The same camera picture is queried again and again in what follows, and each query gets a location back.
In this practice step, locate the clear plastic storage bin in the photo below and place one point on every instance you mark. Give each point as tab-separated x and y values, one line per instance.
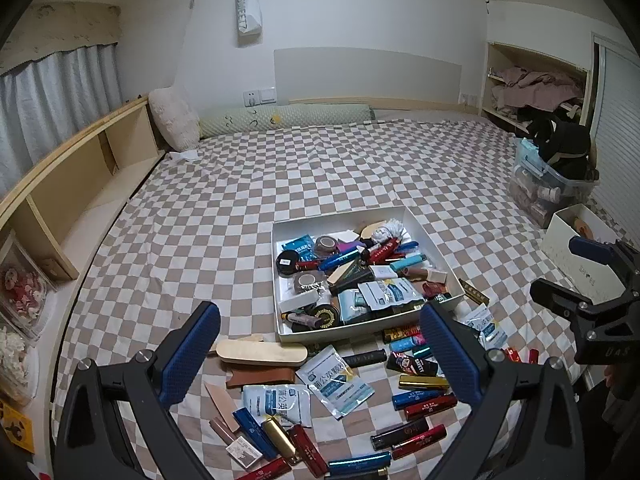
545	190

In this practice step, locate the fluffy white pillow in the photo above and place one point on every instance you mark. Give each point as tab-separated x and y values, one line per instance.
172	117

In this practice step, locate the yellow red printed lighter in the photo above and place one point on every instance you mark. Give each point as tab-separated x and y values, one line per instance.
400	333

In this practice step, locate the white cardboard carton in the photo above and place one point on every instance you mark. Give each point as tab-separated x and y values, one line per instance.
560	245

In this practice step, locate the black printed lighter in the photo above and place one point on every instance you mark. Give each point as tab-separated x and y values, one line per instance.
412	363

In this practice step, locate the black glossy lighter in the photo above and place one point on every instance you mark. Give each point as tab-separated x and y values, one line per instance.
400	433

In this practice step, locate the grey curtain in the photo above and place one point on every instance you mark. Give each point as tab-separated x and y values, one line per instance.
55	105

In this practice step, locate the white shallow cardboard box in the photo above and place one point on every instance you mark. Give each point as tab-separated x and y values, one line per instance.
300	227

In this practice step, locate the black ribbed cylinder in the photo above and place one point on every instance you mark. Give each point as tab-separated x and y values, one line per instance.
365	358

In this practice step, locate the light wooden board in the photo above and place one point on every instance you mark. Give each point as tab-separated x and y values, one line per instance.
260	352

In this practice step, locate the brown leather piece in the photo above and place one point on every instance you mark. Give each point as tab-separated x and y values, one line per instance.
260	377

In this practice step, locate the wooden bedside shelf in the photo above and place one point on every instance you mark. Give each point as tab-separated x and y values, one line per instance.
75	180

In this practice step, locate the white textured bundle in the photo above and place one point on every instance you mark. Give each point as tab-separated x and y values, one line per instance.
15	365

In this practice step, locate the white tissue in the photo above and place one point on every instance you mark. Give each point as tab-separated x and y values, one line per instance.
182	154

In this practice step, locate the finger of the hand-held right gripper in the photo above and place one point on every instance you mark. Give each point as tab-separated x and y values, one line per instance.
560	295
587	247

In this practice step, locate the blue metallic lighter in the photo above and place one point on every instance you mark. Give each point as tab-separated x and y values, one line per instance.
360	462
255	434
417	399

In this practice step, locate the light blue printed lighter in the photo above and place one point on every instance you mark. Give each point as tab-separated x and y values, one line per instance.
401	346

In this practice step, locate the clear container with red contents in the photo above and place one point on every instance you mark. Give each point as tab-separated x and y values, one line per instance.
22	290

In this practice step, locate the tan leather strip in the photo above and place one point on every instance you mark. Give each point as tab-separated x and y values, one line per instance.
218	400

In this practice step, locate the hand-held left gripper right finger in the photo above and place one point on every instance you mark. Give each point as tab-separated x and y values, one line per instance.
447	355

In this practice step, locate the green bolster pillow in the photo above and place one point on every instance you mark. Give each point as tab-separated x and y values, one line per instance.
300	117

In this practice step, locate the gold black flat carton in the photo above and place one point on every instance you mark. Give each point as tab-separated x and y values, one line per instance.
473	292

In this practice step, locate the dark blue lighter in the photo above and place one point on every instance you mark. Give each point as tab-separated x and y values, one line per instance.
421	350

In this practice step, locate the heap of mixed lighters and sachets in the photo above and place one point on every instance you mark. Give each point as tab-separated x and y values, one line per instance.
350	280

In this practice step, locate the checkered bed sheet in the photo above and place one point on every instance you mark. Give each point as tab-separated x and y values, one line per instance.
225	210

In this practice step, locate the blue face mask pack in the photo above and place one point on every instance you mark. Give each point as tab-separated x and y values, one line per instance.
531	152

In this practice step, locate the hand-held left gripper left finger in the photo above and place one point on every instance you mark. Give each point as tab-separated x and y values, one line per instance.
192	355

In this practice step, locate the white slatted door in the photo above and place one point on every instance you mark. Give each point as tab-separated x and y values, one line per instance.
620	125

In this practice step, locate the white hanging paper bag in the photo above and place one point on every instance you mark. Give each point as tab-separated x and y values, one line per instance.
248	10

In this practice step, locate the white blue sachet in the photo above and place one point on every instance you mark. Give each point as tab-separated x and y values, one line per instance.
482	327
332	377
277	405

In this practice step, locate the white wall socket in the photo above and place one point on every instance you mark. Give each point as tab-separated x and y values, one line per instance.
468	98

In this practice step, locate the floral curtain valance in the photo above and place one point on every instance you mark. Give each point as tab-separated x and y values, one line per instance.
65	27

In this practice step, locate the white wall switch panel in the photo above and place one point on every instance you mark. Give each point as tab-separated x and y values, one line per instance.
259	97

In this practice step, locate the black clothes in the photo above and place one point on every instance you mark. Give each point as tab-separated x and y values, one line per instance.
570	145

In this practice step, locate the open wooden wardrobe shelf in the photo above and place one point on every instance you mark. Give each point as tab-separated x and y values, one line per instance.
486	80

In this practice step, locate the yellow black card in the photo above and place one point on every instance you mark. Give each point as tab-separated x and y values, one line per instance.
15	427

